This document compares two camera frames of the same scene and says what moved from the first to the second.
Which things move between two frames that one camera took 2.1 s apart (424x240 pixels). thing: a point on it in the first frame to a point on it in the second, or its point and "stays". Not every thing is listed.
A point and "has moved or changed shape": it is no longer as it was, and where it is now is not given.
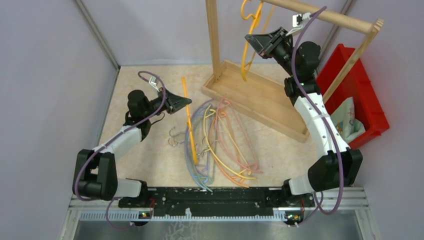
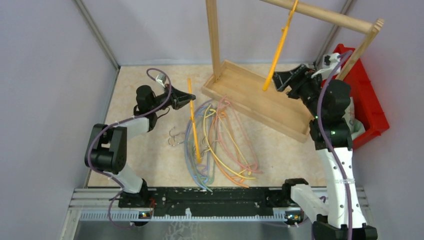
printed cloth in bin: x=344 y=119 stays
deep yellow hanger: x=243 y=66 to x=279 y=46
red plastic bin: x=354 y=83 stays
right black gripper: x=265 y=44 to x=302 y=73
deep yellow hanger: x=190 y=124 has moved or changed shape
